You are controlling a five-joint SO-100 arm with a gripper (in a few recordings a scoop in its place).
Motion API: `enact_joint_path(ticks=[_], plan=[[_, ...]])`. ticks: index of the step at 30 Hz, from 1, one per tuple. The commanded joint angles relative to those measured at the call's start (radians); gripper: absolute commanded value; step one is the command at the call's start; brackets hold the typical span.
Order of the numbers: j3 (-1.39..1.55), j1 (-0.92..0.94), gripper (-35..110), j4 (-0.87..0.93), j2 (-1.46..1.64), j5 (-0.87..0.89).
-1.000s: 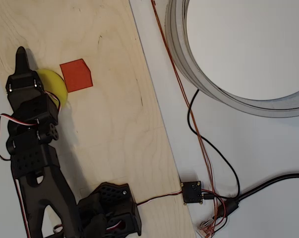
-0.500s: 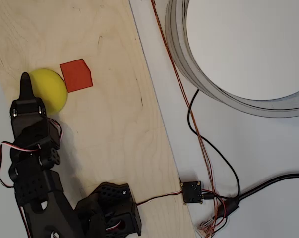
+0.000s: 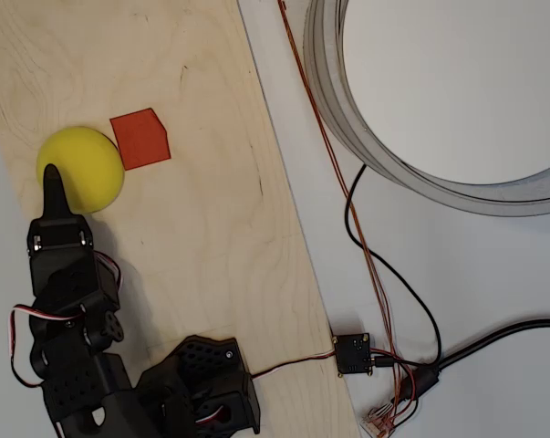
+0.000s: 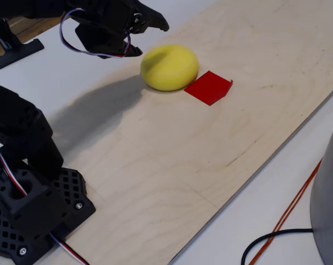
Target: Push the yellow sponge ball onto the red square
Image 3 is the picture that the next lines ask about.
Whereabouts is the grey round lamp base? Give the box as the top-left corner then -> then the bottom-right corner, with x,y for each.
303,0 -> 550,218

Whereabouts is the red white black servo cable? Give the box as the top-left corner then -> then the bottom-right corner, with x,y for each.
8,304 -> 87,389
95,253 -> 123,289
194,403 -> 233,428
249,349 -> 337,379

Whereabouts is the black controller board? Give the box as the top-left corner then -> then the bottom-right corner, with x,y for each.
332,332 -> 374,378

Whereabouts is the thick black power cable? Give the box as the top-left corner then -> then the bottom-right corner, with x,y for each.
401,318 -> 550,402

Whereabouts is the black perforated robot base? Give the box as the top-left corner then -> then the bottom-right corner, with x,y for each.
137,335 -> 262,437

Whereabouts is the yellow round foam sponge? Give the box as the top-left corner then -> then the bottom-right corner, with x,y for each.
36,126 -> 126,214

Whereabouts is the red paper square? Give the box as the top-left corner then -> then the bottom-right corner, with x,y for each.
109,108 -> 172,172

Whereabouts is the light plywood board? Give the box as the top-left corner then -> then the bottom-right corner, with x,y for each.
0,0 -> 362,438

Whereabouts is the white wire connector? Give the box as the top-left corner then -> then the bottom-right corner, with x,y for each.
359,405 -> 397,438

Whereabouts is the thin orange wire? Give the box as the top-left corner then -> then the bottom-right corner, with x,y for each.
277,0 -> 397,412
281,0 -> 408,412

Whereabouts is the thin black cable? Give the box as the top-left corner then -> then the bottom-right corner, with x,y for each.
345,163 -> 442,369

